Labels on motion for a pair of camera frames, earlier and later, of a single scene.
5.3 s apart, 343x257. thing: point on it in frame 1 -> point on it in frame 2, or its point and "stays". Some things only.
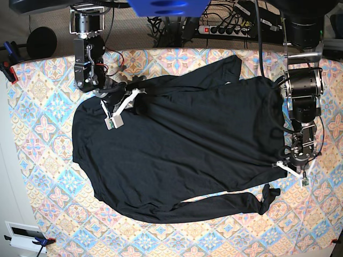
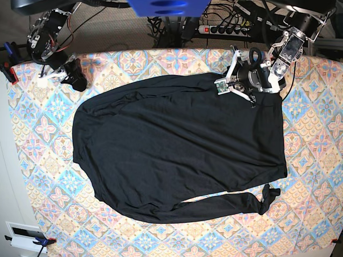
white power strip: x=230 y=30 stays
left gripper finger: x=281 y=164 -> x=237 y=53
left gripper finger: x=306 y=180 -> x=223 y=86
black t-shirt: x=193 y=130 stays
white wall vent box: x=23 y=235 stays
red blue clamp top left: x=6 y=67 stays
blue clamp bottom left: x=42 y=242 stays
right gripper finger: x=116 y=118 -> x=56 y=73
